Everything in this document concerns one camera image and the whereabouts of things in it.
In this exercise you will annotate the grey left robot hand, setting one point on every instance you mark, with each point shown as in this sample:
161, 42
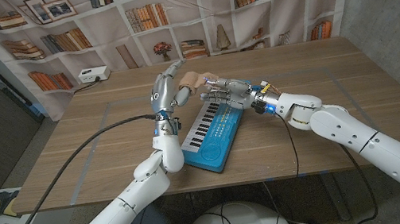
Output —
165, 93

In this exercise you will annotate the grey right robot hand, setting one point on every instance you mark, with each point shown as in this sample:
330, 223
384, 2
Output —
239, 91

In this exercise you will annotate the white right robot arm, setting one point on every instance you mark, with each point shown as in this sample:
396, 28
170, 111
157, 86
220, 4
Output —
383, 151

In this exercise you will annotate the blue toy piano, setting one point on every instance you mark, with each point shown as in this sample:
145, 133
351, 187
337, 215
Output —
214, 138

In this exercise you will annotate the white power strip box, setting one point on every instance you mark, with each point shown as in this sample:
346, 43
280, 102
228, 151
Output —
93, 74

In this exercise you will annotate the printed bookshelf backdrop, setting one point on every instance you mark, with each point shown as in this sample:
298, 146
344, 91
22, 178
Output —
248, 8

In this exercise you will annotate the grey table leg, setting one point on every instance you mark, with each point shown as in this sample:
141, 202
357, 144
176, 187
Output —
336, 199

